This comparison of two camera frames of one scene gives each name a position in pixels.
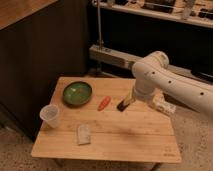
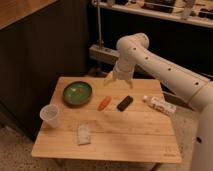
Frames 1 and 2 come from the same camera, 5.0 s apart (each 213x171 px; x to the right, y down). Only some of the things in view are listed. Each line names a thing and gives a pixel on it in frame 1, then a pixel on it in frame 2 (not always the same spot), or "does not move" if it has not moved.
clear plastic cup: [51, 115] does not move
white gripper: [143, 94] to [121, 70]
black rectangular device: [122, 106] does not move
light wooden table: [93, 129] does not move
